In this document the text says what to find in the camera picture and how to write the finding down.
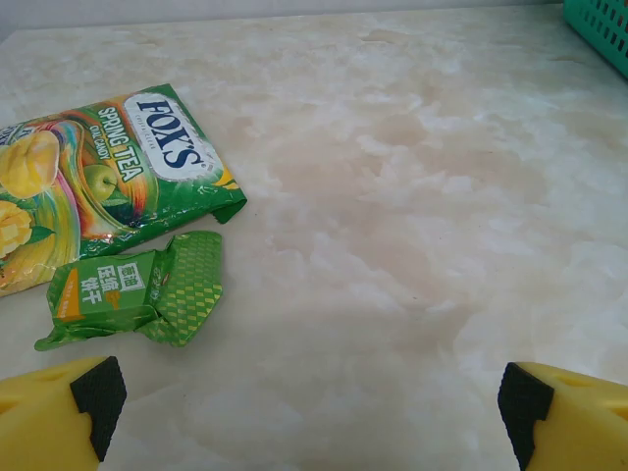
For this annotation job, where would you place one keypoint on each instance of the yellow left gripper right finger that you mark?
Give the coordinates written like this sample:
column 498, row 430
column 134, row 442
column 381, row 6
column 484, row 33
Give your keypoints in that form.
column 584, row 427

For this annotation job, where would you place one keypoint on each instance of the green Fox's candy bag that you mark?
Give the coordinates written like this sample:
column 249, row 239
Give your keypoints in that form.
column 122, row 172

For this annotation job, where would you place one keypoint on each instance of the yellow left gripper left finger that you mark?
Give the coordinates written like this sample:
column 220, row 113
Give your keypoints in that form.
column 39, row 422

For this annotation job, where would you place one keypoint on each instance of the teal plastic basket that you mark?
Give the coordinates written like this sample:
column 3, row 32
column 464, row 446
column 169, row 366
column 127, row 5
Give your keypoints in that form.
column 603, row 24

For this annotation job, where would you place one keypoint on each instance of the small green biscuit packet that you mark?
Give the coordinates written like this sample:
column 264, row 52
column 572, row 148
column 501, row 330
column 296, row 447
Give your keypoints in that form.
column 113, row 294

